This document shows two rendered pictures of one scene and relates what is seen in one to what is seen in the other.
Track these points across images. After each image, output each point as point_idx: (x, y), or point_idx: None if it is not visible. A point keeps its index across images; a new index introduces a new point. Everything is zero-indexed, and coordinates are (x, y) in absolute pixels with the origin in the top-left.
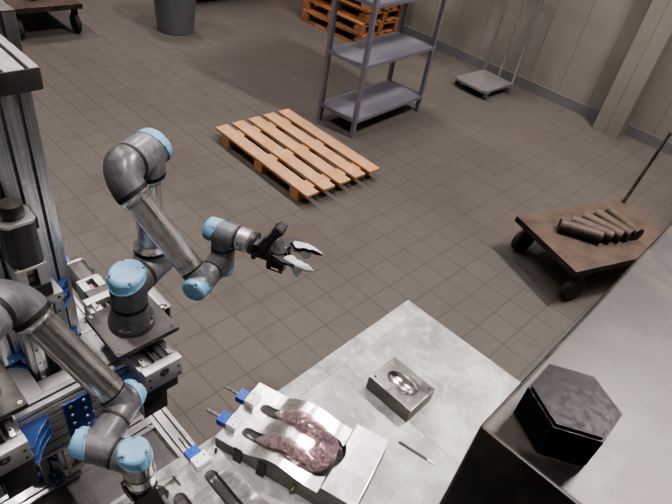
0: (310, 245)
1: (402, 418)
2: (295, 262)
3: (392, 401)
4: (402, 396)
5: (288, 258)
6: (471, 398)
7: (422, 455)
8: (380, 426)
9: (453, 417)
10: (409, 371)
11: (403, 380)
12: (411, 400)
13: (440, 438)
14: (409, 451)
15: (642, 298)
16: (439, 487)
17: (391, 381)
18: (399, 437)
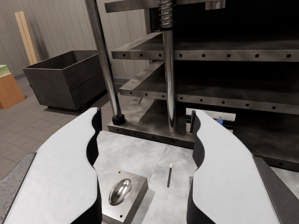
0: (58, 132)
1: (147, 190)
2: (234, 154)
3: (139, 196)
4: (135, 186)
5: (248, 209)
6: (110, 157)
7: (170, 170)
8: (162, 204)
9: (130, 162)
10: (105, 190)
11: (114, 194)
12: (135, 180)
13: (150, 165)
14: (171, 178)
15: None
16: (185, 157)
17: (119, 203)
18: (163, 188)
